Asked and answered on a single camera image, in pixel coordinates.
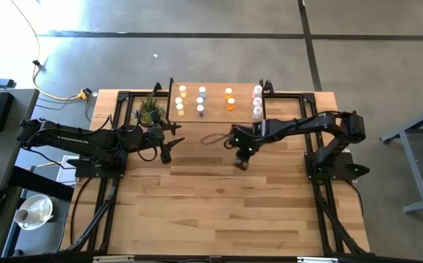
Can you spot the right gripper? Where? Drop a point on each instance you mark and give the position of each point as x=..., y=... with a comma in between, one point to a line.
x=245, y=140

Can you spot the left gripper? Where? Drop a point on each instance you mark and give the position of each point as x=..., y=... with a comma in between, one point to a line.
x=152, y=136

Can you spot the yellow pill vial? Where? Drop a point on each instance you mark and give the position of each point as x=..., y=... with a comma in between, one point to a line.
x=182, y=91
x=178, y=101

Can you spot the clear bottle pale yellow pills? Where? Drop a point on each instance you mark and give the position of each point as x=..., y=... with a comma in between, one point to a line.
x=257, y=114

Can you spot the clear bottle pink pills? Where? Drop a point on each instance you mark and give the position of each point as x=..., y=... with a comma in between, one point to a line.
x=257, y=90

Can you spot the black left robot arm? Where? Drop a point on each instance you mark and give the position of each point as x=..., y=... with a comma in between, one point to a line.
x=87, y=140

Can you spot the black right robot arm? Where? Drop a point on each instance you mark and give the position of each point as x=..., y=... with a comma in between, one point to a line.
x=306, y=126

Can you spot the potted succulent plant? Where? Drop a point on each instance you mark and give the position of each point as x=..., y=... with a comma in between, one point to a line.
x=147, y=109

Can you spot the black floor tape strip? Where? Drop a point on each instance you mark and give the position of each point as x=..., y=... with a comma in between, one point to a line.
x=312, y=62
x=196, y=35

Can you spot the grey side desk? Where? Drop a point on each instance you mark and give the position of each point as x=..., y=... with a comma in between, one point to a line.
x=10, y=157

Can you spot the grey metal stand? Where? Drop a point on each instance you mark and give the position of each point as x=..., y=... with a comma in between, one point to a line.
x=415, y=166

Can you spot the wooden shelf black metal frame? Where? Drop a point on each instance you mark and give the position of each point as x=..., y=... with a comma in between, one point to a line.
x=215, y=116

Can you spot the black aluminium table frame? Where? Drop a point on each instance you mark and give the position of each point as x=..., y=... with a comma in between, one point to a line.
x=122, y=96

